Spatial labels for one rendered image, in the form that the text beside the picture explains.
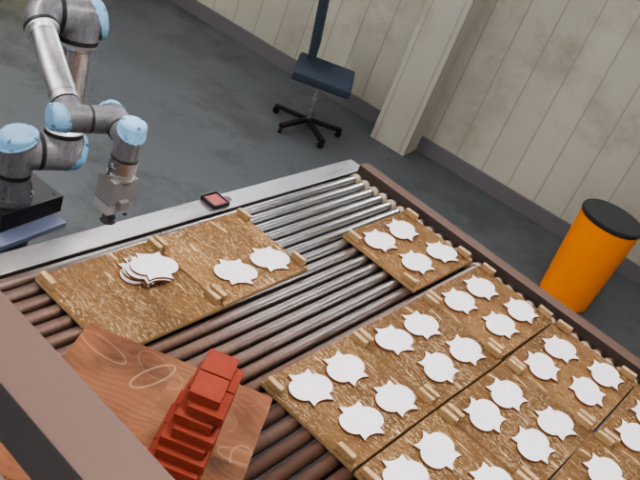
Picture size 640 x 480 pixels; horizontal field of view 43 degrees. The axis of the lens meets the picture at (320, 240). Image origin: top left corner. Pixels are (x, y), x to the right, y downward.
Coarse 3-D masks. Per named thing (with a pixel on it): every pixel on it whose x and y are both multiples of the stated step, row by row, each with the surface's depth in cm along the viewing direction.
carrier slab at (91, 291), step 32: (128, 256) 250; (64, 288) 229; (96, 288) 234; (128, 288) 238; (160, 288) 243; (192, 288) 248; (96, 320) 223; (128, 320) 227; (160, 320) 232; (192, 320) 237
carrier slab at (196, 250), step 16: (208, 224) 278; (224, 224) 282; (240, 224) 285; (176, 240) 265; (192, 240) 268; (208, 240) 271; (224, 240) 274; (240, 240) 277; (256, 240) 280; (272, 240) 284; (176, 256) 258; (192, 256) 261; (208, 256) 264; (224, 256) 267; (240, 256) 270; (192, 272) 254; (208, 272) 257; (272, 272) 268; (288, 272) 271; (224, 288) 253; (240, 288) 256; (256, 288) 259; (224, 304) 247
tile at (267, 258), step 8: (256, 256) 271; (264, 256) 273; (272, 256) 274; (280, 256) 276; (288, 256) 277; (256, 264) 268; (264, 264) 269; (272, 264) 271; (280, 264) 272; (288, 264) 274
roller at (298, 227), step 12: (384, 192) 345; (360, 204) 329; (372, 204) 335; (324, 216) 312; (336, 216) 317; (288, 228) 297; (300, 228) 301; (36, 312) 220; (48, 312) 222; (60, 312) 225; (36, 324) 219
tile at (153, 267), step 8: (136, 256) 245; (144, 256) 246; (152, 256) 247; (160, 256) 248; (136, 264) 242; (144, 264) 243; (152, 264) 244; (160, 264) 245; (168, 264) 247; (176, 264) 248; (136, 272) 239; (144, 272) 240; (152, 272) 241; (160, 272) 242; (168, 272) 243
